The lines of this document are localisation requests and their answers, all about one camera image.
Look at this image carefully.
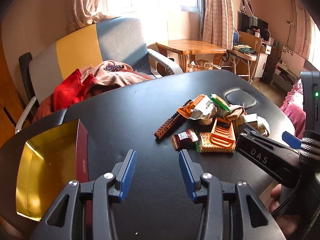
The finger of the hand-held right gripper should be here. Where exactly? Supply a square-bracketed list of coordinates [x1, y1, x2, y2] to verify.
[282, 131, 302, 150]
[240, 127, 272, 143]

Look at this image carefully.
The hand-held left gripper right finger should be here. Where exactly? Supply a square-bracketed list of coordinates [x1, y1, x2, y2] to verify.
[179, 149, 287, 240]

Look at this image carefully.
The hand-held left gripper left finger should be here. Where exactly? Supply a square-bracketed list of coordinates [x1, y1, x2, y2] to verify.
[30, 149, 137, 240]

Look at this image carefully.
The white sock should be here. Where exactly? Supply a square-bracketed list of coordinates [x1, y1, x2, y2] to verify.
[255, 119, 271, 137]

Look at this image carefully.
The small green and cream box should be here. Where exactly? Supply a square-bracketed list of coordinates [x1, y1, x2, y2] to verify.
[234, 113, 258, 132]

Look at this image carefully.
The beige sock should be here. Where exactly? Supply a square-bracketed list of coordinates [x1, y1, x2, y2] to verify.
[215, 104, 245, 123]

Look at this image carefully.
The orange plastic rack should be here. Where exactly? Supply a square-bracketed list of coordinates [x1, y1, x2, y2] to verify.
[209, 117, 236, 147]

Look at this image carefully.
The red candy packet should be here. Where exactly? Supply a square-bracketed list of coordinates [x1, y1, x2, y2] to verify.
[171, 129, 199, 151]

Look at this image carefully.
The long brown chocolate bar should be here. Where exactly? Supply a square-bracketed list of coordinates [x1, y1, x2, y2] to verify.
[153, 112, 181, 140]

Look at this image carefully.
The orange snack packet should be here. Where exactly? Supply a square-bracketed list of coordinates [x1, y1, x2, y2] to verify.
[177, 94, 218, 120]

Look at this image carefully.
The gold and red tin box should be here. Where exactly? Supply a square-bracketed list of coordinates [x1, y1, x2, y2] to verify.
[15, 119, 88, 222]

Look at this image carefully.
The person's right hand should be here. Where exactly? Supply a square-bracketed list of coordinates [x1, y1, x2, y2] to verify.
[269, 184, 302, 238]

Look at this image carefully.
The pink bedding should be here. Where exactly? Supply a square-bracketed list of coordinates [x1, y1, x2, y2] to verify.
[280, 79, 307, 135]

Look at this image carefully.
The black oval table cushion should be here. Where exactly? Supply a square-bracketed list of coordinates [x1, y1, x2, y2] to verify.
[225, 91, 258, 110]

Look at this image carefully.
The white cabinet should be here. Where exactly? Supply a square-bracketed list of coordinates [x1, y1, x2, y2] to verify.
[255, 42, 273, 78]

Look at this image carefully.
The white shopping bag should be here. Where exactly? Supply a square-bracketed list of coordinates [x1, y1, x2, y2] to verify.
[187, 59, 222, 73]

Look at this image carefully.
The wooden chair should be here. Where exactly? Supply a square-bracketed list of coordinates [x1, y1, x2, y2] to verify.
[226, 31, 263, 80]

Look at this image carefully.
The black monitor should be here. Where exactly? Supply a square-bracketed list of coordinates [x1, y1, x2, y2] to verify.
[240, 12, 269, 34]

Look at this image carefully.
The pink cloth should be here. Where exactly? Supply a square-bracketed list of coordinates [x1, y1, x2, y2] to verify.
[80, 60, 153, 88]

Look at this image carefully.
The red cloth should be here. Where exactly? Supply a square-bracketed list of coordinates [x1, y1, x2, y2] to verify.
[53, 69, 95, 112]

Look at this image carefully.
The rust brown cloth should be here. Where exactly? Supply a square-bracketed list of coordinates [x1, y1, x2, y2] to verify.
[32, 96, 65, 123]

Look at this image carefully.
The wooden side table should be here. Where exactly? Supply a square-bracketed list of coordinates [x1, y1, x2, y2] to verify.
[155, 39, 227, 73]

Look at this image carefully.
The purple patterned cloth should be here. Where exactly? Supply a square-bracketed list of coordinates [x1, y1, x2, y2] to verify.
[105, 64, 125, 72]

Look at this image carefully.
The pink floral curtain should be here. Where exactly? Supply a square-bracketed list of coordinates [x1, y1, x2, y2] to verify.
[67, 0, 118, 29]
[202, 0, 234, 50]

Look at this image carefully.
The grey yellow blue armchair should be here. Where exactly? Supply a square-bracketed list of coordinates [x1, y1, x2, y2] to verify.
[15, 17, 184, 130]

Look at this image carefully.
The wooden wardrobe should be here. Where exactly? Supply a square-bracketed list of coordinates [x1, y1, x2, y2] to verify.
[0, 37, 25, 135]

